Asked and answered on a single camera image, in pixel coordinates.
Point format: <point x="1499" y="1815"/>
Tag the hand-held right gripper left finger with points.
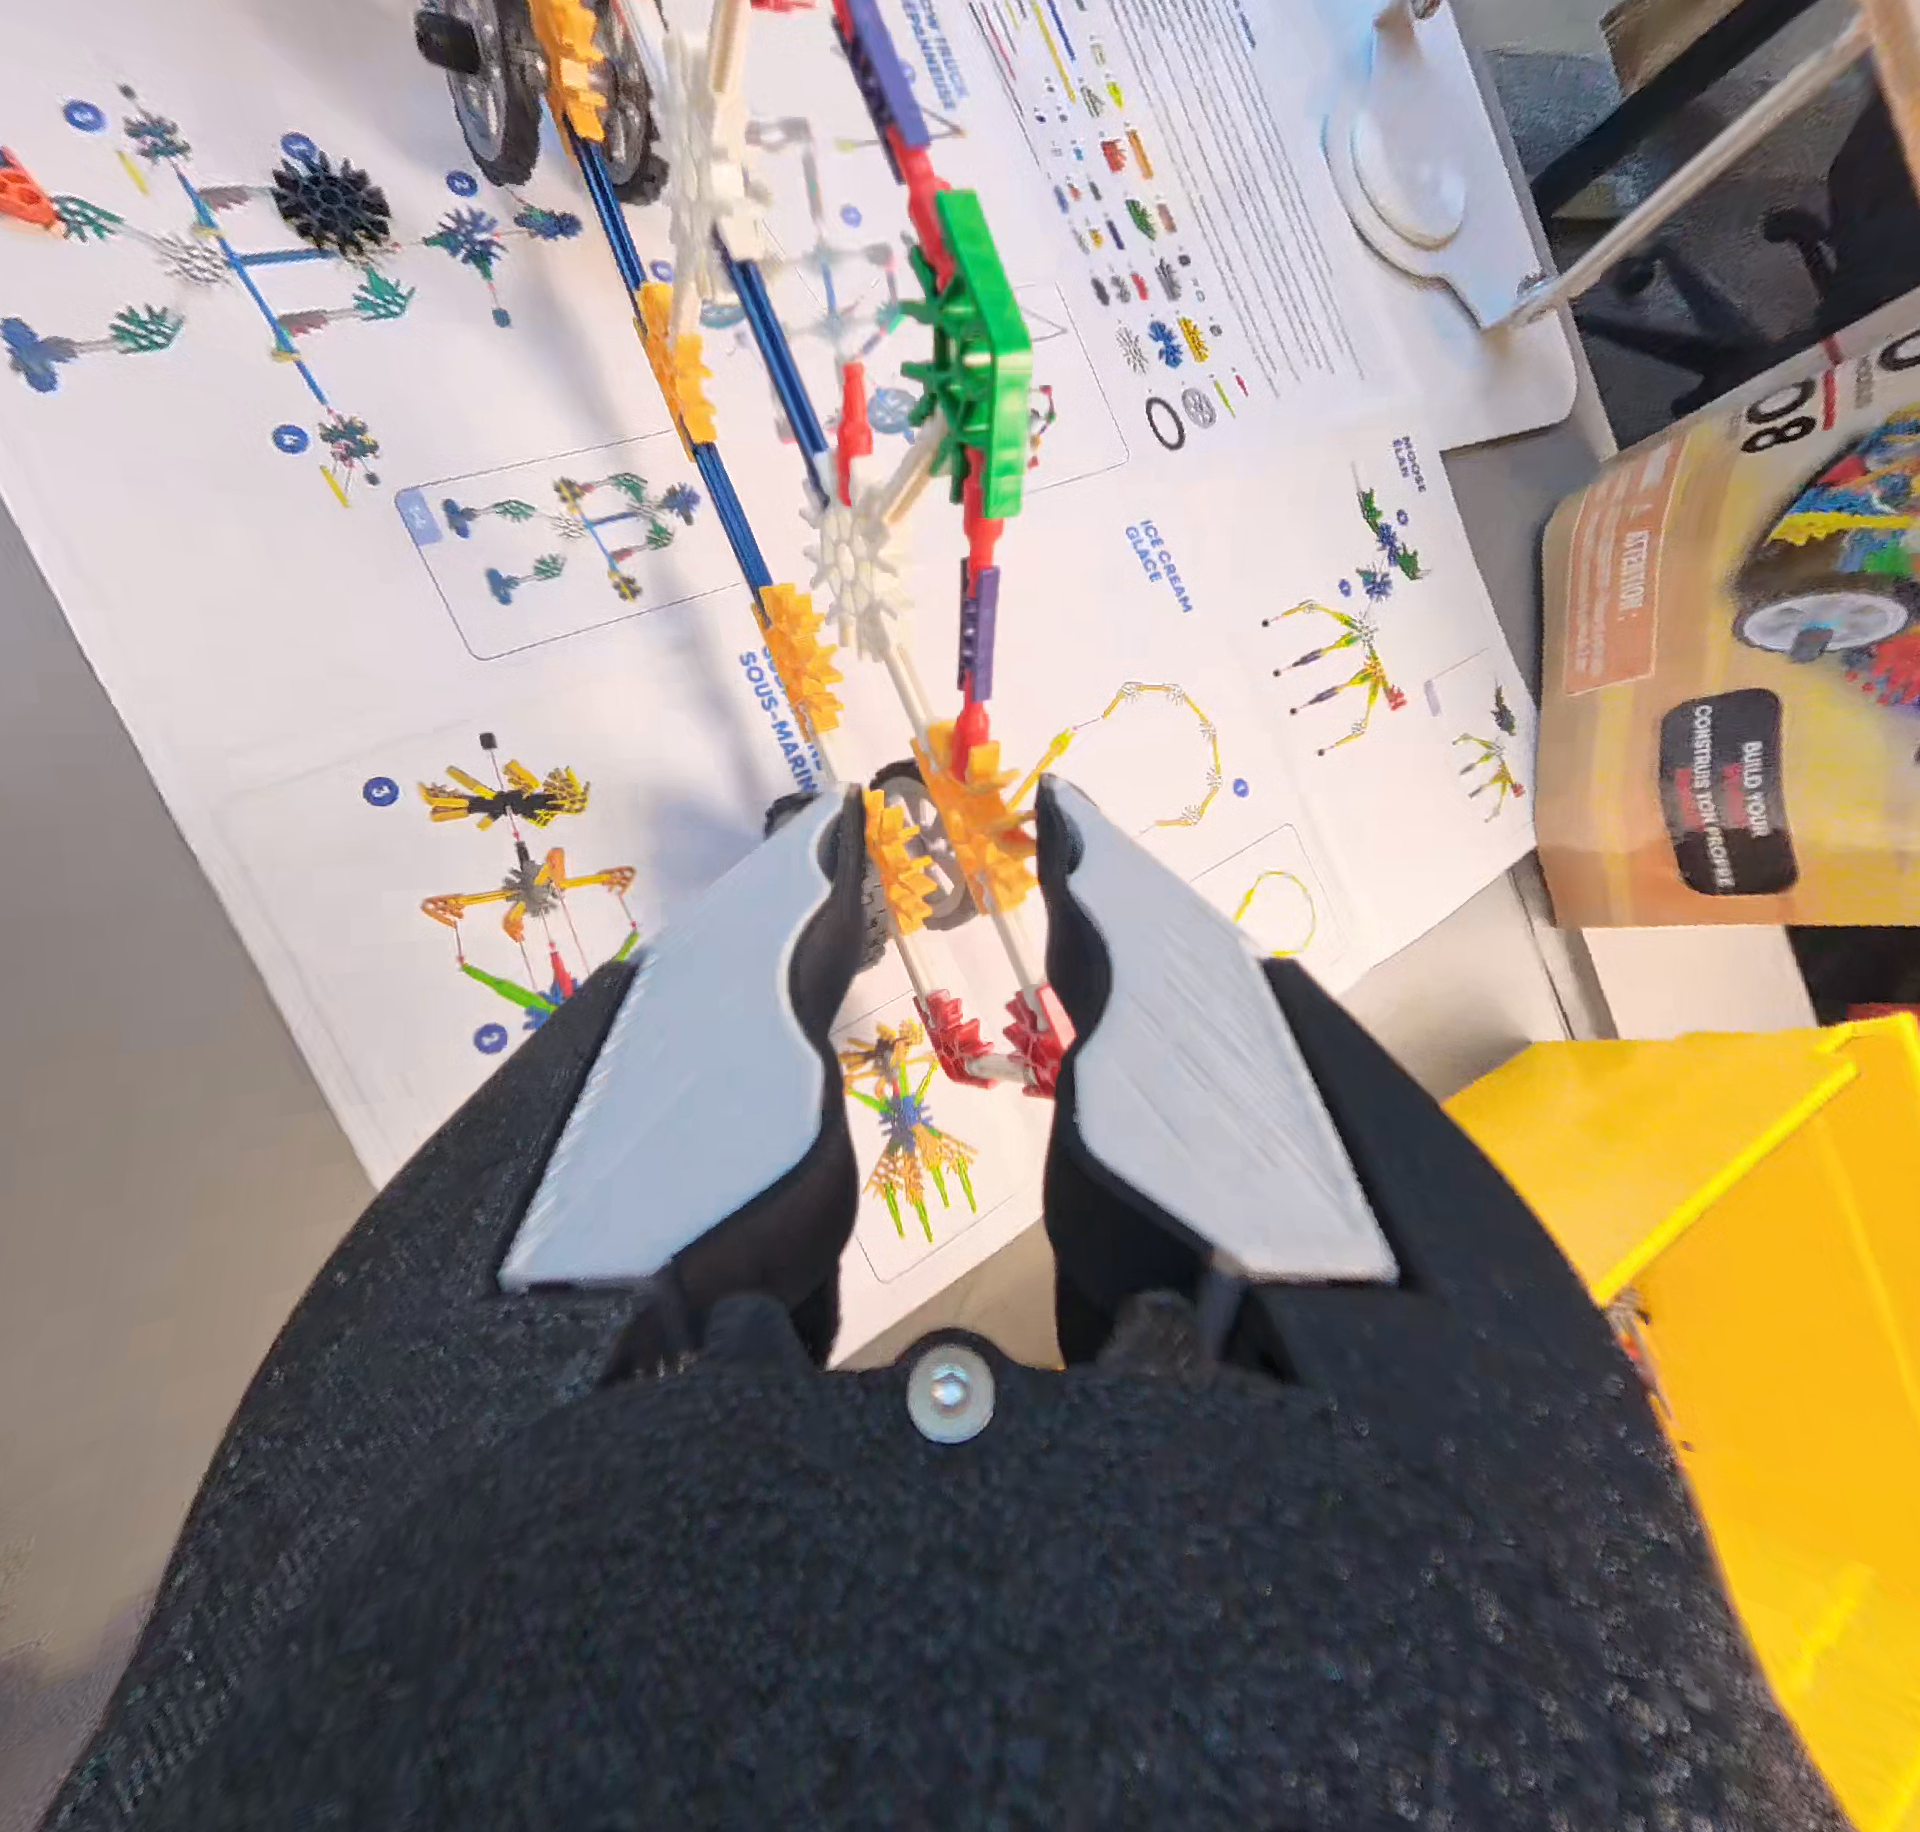
<point x="677" y="1113"/>

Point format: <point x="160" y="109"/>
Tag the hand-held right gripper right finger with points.
<point x="1231" y="1113"/>

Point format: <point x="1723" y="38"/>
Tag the black toy wheel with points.
<point x="900" y="878"/>
<point x="637" y="63"/>
<point x="475" y="33"/>

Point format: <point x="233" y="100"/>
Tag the colourful rod and connector model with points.
<point x="976" y="363"/>

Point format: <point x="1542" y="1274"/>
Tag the blue rods with orange connector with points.
<point x="19" y="192"/>

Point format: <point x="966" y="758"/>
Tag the grey desk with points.
<point x="120" y="1113"/>

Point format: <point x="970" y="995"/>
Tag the yellow plastic bin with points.
<point x="1770" y="1352"/>

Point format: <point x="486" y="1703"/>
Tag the colourful cardboard toy box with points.
<point x="1680" y="722"/>

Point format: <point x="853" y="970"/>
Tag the white instruction sheet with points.
<point x="361" y="572"/>

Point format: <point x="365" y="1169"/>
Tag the white stand base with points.
<point x="1411" y="182"/>

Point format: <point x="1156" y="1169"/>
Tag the black snowflake connector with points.
<point x="331" y="204"/>

